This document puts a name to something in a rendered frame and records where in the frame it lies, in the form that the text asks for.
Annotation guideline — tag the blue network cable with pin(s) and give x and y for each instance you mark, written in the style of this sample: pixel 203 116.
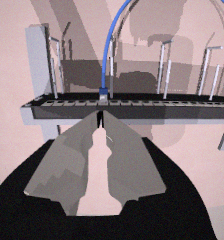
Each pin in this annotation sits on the blue network cable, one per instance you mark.
pixel 108 41

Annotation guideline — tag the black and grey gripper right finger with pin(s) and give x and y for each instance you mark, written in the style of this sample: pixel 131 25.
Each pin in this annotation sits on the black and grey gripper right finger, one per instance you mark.
pixel 138 170

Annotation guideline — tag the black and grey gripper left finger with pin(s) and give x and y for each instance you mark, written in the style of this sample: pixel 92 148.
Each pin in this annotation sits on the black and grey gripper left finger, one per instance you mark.
pixel 54 172

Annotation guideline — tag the white network cable plug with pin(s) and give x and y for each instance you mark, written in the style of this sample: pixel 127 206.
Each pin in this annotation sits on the white network cable plug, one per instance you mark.
pixel 103 92

